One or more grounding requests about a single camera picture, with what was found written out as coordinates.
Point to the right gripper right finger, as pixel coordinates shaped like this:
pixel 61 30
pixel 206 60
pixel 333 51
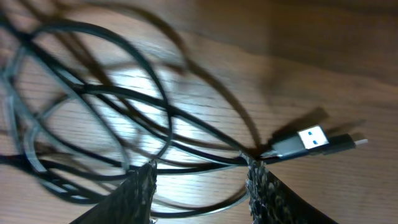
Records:
pixel 272 202

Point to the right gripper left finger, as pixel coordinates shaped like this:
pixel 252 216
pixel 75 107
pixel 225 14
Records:
pixel 130 203

